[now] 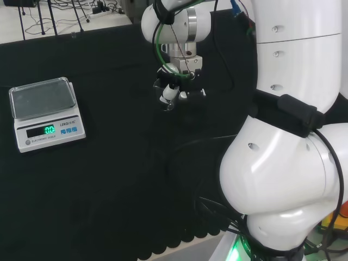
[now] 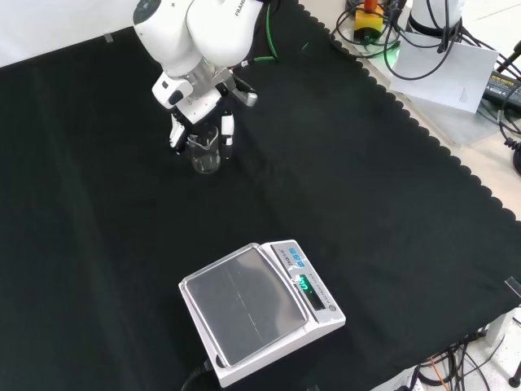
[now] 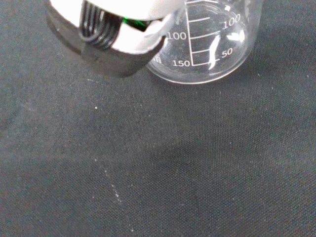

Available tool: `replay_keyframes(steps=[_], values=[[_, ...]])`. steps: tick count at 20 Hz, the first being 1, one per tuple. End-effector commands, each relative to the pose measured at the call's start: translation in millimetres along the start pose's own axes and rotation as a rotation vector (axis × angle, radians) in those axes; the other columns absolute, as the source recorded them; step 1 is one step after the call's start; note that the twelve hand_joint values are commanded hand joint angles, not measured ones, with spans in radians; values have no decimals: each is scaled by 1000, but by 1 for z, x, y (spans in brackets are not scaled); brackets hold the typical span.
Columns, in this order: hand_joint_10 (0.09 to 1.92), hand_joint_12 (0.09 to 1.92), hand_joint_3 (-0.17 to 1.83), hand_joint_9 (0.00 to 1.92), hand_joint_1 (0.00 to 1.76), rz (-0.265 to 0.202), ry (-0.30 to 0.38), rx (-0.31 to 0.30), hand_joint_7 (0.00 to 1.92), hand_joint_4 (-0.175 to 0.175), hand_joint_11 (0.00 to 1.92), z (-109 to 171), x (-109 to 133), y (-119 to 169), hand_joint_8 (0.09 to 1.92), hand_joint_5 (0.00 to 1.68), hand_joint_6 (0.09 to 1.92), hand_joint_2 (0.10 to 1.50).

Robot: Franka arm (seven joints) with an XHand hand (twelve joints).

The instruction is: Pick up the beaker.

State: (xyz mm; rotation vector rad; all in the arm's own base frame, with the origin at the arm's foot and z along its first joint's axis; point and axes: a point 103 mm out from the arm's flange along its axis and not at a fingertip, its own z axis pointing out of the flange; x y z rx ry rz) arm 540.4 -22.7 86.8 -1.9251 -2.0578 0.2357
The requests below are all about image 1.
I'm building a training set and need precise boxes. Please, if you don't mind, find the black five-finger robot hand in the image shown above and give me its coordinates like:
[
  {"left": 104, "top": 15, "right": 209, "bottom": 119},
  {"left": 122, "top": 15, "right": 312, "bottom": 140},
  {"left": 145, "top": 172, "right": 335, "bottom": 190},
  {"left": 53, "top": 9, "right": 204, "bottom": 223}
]
[{"left": 153, "top": 62, "right": 207, "bottom": 107}]

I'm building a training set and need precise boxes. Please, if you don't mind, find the black bench cloth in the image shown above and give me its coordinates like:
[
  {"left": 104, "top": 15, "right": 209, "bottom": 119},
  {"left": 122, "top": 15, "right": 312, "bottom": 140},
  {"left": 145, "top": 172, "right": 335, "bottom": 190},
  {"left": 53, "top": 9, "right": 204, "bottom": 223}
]
[{"left": 0, "top": 8, "right": 348, "bottom": 261}]

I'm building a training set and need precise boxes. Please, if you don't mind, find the white power strip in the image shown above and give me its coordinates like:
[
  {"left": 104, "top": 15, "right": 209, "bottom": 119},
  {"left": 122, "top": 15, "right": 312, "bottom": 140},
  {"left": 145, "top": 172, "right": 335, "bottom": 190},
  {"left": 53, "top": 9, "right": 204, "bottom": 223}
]
[{"left": 87, "top": 8, "right": 111, "bottom": 19}]

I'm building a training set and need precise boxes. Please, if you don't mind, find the black tripod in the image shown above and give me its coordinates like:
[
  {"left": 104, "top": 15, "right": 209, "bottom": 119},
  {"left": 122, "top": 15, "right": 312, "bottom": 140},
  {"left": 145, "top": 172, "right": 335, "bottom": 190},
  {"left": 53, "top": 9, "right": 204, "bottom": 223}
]
[
  {"left": 16, "top": 0, "right": 62, "bottom": 43},
  {"left": 71, "top": 0, "right": 92, "bottom": 34}
]

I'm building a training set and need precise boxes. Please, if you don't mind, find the white electronic balance steel pan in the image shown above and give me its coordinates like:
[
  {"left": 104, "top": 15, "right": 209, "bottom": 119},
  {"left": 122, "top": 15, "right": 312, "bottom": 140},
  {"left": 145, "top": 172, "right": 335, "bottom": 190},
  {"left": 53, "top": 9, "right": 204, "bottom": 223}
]
[{"left": 8, "top": 77, "right": 87, "bottom": 153}]

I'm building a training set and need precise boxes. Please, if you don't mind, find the black box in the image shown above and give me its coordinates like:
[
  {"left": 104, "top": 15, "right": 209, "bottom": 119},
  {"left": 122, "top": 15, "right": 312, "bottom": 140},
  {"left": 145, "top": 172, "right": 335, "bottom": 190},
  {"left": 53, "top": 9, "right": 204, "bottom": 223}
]
[{"left": 2, "top": 0, "right": 38, "bottom": 8}]

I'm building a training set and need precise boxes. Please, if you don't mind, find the yellow stop button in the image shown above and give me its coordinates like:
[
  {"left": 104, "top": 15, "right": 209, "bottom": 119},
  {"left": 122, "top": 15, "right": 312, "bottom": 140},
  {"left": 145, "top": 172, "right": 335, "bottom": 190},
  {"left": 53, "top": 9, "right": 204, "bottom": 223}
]
[{"left": 320, "top": 201, "right": 348, "bottom": 232}]

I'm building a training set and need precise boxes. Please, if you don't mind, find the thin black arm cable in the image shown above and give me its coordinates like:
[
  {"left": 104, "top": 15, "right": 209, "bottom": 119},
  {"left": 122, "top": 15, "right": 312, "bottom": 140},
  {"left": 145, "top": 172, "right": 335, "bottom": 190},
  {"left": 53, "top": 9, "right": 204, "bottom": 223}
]
[{"left": 213, "top": 0, "right": 236, "bottom": 94}]

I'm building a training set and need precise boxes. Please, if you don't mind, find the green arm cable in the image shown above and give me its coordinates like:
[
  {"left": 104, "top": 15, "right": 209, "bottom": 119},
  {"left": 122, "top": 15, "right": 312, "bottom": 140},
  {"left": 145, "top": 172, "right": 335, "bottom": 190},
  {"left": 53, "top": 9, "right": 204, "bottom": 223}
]
[{"left": 151, "top": 0, "right": 197, "bottom": 80}]

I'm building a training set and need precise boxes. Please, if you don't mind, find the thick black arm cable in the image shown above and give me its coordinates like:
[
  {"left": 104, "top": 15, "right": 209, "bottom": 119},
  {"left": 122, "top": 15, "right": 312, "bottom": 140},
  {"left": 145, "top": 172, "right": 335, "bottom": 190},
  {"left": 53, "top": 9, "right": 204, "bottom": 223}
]
[{"left": 314, "top": 127, "right": 345, "bottom": 247}]

